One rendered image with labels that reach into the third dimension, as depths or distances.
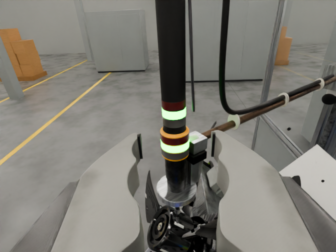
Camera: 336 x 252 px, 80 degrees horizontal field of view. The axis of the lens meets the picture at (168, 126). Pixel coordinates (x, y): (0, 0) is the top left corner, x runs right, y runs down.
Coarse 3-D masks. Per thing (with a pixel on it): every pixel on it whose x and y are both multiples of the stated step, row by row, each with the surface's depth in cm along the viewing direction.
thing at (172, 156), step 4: (188, 148) 31; (164, 152) 30; (184, 152) 30; (188, 152) 31; (164, 156) 30; (168, 156) 30; (172, 156) 30; (176, 156) 30; (180, 156) 30; (184, 156) 30
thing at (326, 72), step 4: (328, 64) 60; (332, 64) 59; (324, 68) 60; (328, 68) 59; (332, 68) 59; (324, 72) 60; (328, 72) 60; (332, 72) 59; (324, 76) 61; (328, 84) 61; (332, 84) 60; (324, 88) 62; (328, 88) 61; (332, 88) 60
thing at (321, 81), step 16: (224, 0) 26; (224, 16) 27; (224, 32) 28; (224, 48) 29; (224, 64) 30; (224, 80) 31; (320, 80) 53; (224, 96) 33; (288, 96) 44; (240, 112) 37
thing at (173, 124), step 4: (164, 120) 28; (168, 120) 28; (172, 120) 27; (176, 120) 27; (180, 120) 28; (184, 120) 28; (164, 124) 28; (168, 124) 28; (172, 124) 28; (176, 124) 28; (180, 124) 28; (184, 124) 29
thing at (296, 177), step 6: (294, 180) 41; (300, 180) 40; (300, 186) 38; (210, 222) 49; (216, 222) 45; (204, 228) 45; (210, 228) 43; (198, 234) 44; (204, 234) 42; (210, 234) 41
